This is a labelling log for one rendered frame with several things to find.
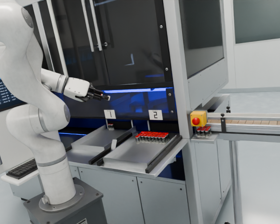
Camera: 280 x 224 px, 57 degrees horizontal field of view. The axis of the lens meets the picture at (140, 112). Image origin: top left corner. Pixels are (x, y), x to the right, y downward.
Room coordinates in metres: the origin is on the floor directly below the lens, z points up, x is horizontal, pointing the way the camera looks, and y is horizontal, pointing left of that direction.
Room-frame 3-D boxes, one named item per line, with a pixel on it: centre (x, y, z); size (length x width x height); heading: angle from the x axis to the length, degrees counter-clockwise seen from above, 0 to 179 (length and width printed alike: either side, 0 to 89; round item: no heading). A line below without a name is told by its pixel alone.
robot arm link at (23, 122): (0.98, 0.42, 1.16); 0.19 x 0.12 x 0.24; 93
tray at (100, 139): (1.56, 0.25, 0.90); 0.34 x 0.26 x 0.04; 147
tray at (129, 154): (1.28, 0.02, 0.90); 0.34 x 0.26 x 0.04; 146
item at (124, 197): (2.33, 0.34, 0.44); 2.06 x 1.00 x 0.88; 57
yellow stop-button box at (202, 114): (1.34, -0.31, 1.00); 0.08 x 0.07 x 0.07; 147
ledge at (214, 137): (1.36, -0.35, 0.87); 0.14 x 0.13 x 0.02; 147
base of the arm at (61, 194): (0.98, 0.39, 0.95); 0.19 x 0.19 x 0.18
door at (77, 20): (1.75, 0.35, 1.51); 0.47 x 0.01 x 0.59; 57
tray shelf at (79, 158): (1.41, 0.14, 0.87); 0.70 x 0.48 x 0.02; 57
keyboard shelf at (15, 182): (1.57, 0.71, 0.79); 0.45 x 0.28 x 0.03; 143
